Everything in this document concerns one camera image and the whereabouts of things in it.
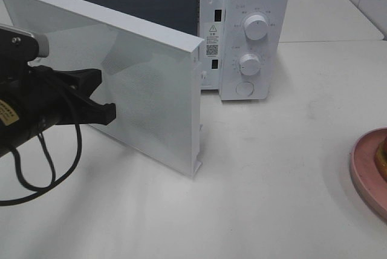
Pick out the white microwave knob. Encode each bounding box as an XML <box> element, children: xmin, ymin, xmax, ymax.
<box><xmin>242</xmin><ymin>12</ymin><xmax>268</xmax><ymax>41</ymax></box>
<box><xmin>239</xmin><ymin>54</ymin><xmax>262</xmax><ymax>76</ymax></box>

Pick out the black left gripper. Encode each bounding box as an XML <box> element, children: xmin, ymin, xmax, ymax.
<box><xmin>18</xmin><ymin>65</ymin><xmax>116</xmax><ymax>132</ymax></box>

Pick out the black left camera cable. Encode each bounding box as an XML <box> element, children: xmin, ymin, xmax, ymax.
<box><xmin>0</xmin><ymin>68</ymin><xmax>83</xmax><ymax>207</ymax></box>

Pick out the burger with lettuce and tomato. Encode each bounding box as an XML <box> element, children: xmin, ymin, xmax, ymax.
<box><xmin>374</xmin><ymin>141</ymin><xmax>387</xmax><ymax>180</ymax></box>

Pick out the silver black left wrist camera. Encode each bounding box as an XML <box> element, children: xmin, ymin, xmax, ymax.
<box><xmin>1</xmin><ymin>24</ymin><xmax>50</xmax><ymax>70</ymax></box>

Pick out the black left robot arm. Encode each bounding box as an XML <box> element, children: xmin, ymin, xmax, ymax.
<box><xmin>1</xmin><ymin>65</ymin><xmax>116</xmax><ymax>156</ymax></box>

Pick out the white microwave oven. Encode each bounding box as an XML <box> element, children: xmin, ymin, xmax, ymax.
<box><xmin>84</xmin><ymin>0</ymin><xmax>288</xmax><ymax>100</ymax></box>

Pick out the white microwave door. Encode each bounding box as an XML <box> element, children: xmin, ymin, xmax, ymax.
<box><xmin>3</xmin><ymin>0</ymin><xmax>202</xmax><ymax>177</ymax></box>

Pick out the pink round plate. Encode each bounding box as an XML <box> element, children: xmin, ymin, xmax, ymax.
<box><xmin>350</xmin><ymin>128</ymin><xmax>386</xmax><ymax>221</ymax></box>

